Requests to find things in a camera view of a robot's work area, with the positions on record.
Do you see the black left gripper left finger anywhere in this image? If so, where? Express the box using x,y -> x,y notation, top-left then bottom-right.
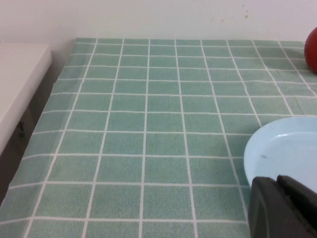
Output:
248,176 -> 311,238

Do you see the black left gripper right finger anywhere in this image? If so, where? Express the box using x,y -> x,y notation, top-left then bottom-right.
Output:
276,175 -> 317,238

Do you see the green checkered tablecloth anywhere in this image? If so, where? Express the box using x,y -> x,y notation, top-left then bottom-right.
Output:
0,37 -> 317,238

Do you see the white side table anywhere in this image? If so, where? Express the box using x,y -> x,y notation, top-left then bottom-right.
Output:
0,43 -> 52,155

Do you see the light blue plastic plate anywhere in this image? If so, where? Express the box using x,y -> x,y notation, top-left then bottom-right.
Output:
243,116 -> 317,187

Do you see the red apple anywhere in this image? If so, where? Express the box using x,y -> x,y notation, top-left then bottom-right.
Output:
304,26 -> 317,74

